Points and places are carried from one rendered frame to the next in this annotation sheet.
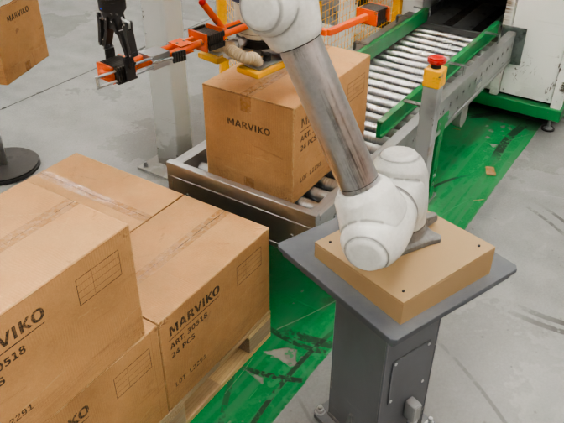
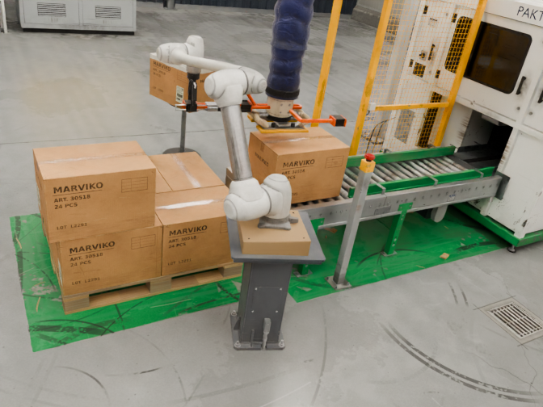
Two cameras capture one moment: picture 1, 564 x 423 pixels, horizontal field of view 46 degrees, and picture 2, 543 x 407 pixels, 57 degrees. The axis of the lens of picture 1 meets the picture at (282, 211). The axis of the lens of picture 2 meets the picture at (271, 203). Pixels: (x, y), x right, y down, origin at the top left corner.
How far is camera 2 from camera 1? 145 cm
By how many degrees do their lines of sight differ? 21
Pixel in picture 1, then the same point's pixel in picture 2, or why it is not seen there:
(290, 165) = not seen: hidden behind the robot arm
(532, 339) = (379, 340)
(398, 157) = (273, 177)
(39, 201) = (132, 148)
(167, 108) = not seen: hidden behind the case
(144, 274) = (176, 207)
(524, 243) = (425, 298)
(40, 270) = (109, 169)
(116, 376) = (132, 237)
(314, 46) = (231, 108)
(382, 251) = (233, 209)
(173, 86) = not seen: hidden behind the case
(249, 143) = (260, 168)
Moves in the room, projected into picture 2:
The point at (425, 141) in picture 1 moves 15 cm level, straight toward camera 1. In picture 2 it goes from (356, 201) to (343, 207)
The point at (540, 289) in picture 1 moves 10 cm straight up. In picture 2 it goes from (410, 321) to (414, 311)
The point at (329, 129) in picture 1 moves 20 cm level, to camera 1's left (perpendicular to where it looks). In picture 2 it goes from (230, 147) to (197, 136)
